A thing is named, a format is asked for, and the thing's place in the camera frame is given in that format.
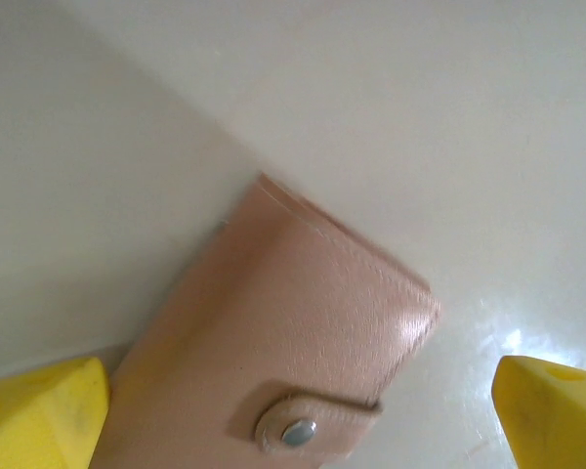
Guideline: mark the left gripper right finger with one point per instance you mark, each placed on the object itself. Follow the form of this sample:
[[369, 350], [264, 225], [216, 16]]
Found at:
[[556, 420]]

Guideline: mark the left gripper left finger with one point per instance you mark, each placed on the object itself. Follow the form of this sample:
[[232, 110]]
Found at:
[[29, 415]]

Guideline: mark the brown card holder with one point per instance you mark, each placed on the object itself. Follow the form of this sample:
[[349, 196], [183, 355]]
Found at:
[[273, 317]]

